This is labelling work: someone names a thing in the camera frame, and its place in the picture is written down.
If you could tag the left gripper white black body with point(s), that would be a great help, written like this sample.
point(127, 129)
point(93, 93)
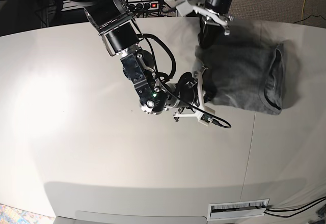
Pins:
point(210, 16)

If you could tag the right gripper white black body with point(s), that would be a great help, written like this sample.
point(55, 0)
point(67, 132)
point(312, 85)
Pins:
point(190, 97)

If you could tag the grey T-shirt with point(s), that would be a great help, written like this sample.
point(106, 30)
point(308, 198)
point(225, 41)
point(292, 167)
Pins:
point(246, 77)

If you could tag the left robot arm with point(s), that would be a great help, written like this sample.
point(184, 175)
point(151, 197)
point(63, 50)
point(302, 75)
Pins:
point(219, 6)

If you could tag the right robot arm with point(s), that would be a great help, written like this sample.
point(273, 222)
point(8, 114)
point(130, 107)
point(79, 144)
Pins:
point(116, 25)

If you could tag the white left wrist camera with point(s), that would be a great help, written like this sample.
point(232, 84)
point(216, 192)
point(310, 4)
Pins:
point(183, 7)

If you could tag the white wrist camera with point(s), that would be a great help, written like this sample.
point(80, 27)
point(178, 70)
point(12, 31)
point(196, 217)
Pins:
point(183, 7)
point(205, 118)

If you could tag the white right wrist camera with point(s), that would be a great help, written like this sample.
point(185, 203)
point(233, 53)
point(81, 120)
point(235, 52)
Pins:
point(205, 118)

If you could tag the white power strip red switch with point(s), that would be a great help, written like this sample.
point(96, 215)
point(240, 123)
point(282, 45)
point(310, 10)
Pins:
point(143, 7)

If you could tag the white table cable grommet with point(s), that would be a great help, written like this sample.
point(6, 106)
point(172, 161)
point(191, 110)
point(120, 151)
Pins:
point(237, 210)

